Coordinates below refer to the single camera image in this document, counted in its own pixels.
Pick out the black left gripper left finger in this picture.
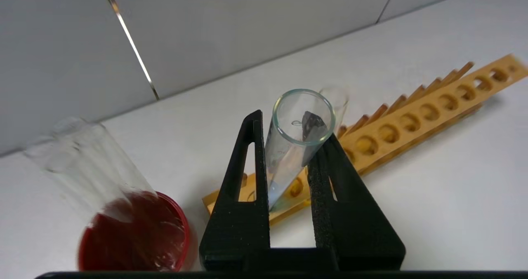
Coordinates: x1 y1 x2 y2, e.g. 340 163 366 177
199 109 271 271

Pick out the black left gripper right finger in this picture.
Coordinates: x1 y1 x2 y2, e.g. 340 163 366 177
307 133 405 271

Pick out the glass test tube blue pigment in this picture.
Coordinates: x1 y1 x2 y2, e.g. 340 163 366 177
264 89 335 212

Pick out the glass test tube yellow pigment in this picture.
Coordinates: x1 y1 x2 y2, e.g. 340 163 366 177
320 85 349 128

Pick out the wooden test tube rack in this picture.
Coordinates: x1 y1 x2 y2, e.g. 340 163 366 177
202 53 528 226

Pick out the empty clear glass test tube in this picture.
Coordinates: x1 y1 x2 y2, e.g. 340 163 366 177
23 116 182 267

